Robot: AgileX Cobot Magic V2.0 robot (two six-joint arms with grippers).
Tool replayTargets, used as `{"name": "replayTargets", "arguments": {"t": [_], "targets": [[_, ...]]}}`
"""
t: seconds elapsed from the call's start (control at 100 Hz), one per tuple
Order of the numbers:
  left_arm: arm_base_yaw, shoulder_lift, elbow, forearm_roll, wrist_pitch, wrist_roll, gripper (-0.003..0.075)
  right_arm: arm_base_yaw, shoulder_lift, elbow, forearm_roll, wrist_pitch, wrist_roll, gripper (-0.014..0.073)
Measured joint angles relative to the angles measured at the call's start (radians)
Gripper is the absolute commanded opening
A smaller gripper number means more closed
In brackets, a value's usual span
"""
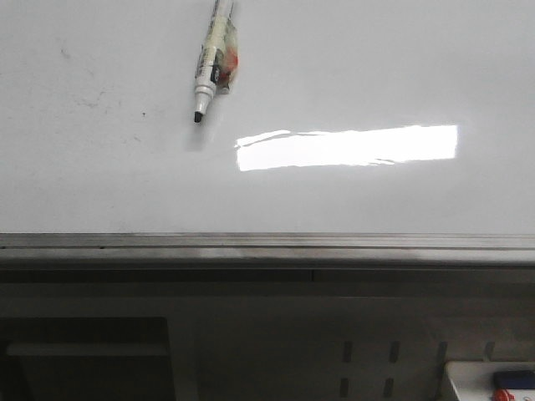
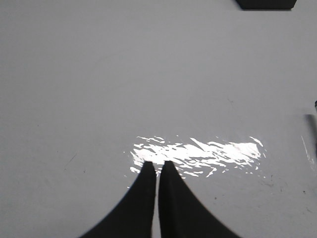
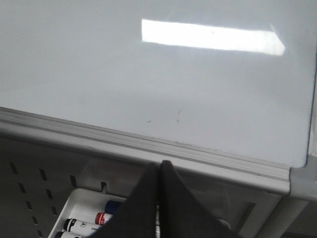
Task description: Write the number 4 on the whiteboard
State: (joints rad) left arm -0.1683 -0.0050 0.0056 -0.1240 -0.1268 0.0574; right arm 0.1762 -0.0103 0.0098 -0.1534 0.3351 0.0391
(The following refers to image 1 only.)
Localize white whiteboard marker pen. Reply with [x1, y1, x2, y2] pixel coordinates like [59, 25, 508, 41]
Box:
[194, 1, 234, 124]

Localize red magnet taped to marker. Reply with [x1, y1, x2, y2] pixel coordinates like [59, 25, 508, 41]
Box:
[217, 20, 239, 94]

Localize white whiteboard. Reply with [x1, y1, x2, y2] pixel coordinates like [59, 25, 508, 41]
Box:
[1, 1, 534, 235]

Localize white slotted panel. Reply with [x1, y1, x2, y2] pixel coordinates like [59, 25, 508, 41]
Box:
[167, 297, 534, 400]

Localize white box with items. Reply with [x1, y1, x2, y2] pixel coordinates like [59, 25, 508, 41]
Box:
[440, 361, 534, 400]

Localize blue object in box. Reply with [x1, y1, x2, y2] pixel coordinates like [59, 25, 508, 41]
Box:
[492, 370, 535, 390]

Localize red object in box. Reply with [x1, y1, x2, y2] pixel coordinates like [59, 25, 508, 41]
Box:
[492, 388, 516, 401]

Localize aluminium whiteboard frame rail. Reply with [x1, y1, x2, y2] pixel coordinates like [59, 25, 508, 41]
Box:
[1, 233, 534, 283]

